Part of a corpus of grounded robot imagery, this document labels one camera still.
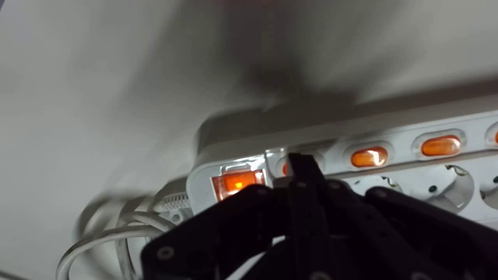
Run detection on white power strip orange switches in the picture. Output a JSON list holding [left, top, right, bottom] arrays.
[[184, 92, 498, 230]]

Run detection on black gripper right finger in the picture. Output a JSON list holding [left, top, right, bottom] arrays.
[[301, 152, 498, 280]]

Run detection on white power cable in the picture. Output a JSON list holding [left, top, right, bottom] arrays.
[[54, 177, 194, 280]]

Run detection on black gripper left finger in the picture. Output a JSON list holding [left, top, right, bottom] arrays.
[[139, 152, 314, 280]]

